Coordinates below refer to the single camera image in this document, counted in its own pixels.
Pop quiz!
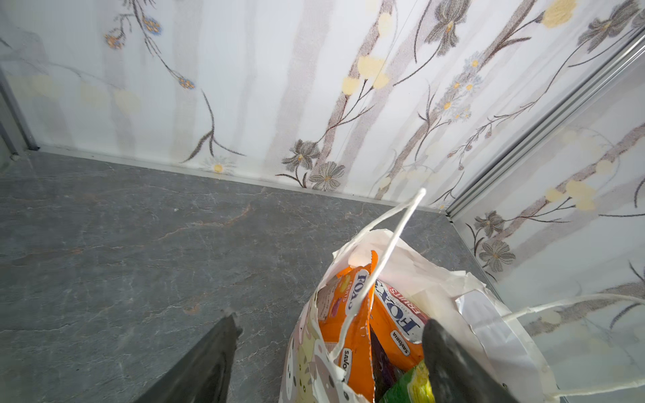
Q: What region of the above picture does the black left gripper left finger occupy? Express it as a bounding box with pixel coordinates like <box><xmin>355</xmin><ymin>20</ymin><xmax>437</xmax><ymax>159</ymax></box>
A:
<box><xmin>135</xmin><ymin>313</ymin><xmax>242</xmax><ymax>403</ymax></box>

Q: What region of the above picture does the white cartoon paper bag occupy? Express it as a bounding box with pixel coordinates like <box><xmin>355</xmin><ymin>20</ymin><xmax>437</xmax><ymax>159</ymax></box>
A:
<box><xmin>279</xmin><ymin>191</ymin><xmax>644</xmax><ymax>402</ymax></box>

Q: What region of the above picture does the red orange Fox's candy bag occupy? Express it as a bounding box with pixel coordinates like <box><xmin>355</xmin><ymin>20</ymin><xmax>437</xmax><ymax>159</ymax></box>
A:
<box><xmin>371</xmin><ymin>280</ymin><xmax>429</xmax><ymax>372</ymax></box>

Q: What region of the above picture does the small orange snack packet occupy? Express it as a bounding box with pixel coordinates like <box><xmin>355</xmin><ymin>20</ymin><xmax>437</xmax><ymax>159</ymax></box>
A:
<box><xmin>317</xmin><ymin>251</ymin><xmax>379</xmax><ymax>402</ymax></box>

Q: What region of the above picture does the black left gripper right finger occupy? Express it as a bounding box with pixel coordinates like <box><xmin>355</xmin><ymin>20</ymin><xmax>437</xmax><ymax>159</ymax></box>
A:
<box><xmin>422</xmin><ymin>319</ymin><xmax>517</xmax><ymax>403</ymax></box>

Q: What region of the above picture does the purple Fox's berries bag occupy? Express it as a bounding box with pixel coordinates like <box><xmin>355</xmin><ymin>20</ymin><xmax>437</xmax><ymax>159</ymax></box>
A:
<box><xmin>371</xmin><ymin>329</ymin><xmax>402</xmax><ymax>402</ymax></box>

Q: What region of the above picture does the green yellow Fox's candy bag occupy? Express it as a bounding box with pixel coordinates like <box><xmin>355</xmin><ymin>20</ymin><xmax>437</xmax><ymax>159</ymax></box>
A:
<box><xmin>380</xmin><ymin>361</ymin><xmax>436</xmax><ymax>403</ymax></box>

